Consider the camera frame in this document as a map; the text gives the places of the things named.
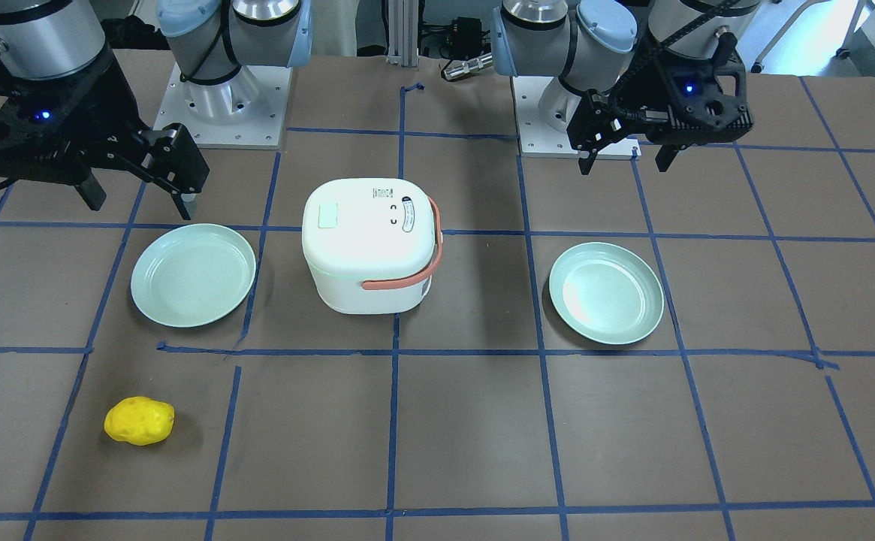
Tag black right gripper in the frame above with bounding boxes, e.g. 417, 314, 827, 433
0, 45, 210, 220

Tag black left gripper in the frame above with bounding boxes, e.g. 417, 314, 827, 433
566, 51, 754, 175

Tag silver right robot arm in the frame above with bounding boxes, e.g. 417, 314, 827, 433
0, 1, 312, 220

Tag white rice cooker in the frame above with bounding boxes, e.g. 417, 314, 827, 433
302, 178, 443, 315

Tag green plate near yellow toy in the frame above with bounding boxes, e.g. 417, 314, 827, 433
129, 223, 258, 328

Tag green plate far side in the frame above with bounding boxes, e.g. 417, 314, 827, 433
548, 242, 665, 346

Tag silver metal connector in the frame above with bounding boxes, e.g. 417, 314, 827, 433
440, 53, 494, 83

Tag black power adapter background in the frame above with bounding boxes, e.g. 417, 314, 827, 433
433, 17, 485, 59

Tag yellow toy potato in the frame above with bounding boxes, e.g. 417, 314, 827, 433
103, 396, 176, 446

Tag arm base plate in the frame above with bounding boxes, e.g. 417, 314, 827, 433
155, 65, 295, 150
511, 75, 641, 161

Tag aluminium frame post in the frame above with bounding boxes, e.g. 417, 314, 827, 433
385, 0, 421, 68

